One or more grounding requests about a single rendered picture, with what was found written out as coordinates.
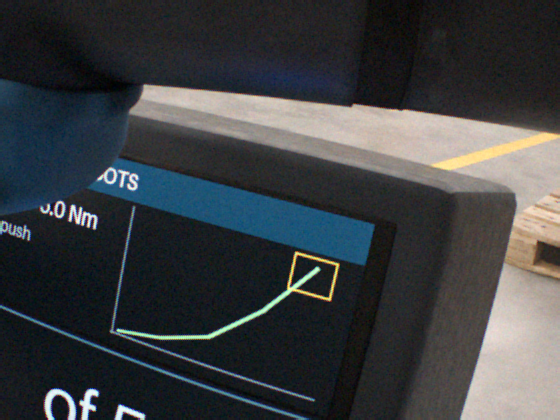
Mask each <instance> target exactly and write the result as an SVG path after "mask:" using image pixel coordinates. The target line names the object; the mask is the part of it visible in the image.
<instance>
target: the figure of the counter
mask: <svg viewBox="0 0 560 420"><path fill-rule="evenodd" d="M15 318H16V308H14V307H11V306H9V305H6V304H4V303H2V302H0V420H4V419H5V411H6V408H5V406H6V398H7V390H8V386H7V385H8V380H9V378H8V376H9V372H10V371H9V368H10V363H11V362H10V359H11V354H12V353H11V349H12V345H13V344H12V341H13V336H14V333H13V332H14V327H15Z"/></svg>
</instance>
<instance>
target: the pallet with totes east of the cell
mask: <svg viewBox="0 0 560 420"><path fill-rule="evenodd" d="M534 205H535V207H534V206H529V208H527V209H525V210H524V211H523V213H522V215H517V216H515V217H514V220H513V224H512V232H511V236H510V239H509V243H508V248H507V252H506V255H505V259H504V263H507V264H509V265H512V266H517V267H520V268H523V269H525V270H528V271H530V272H536V273H538V274H541V275H543V276H546V277H551V278H554V279H556V280H558V281H560V266H557V265H554V264H553V265H552V264H549V263H547V262H544V260H542V259H541V256H542V253H543V248H544V243H546V244H550V245H552V246H555V247H557V248H560V189H559V188H557V189H556V190H554V191H552V192H550V196H548V195H547V196H545V197H543V198H542V199H541V200H539V201H538V202H537V203H535V204H534Z"/></svg>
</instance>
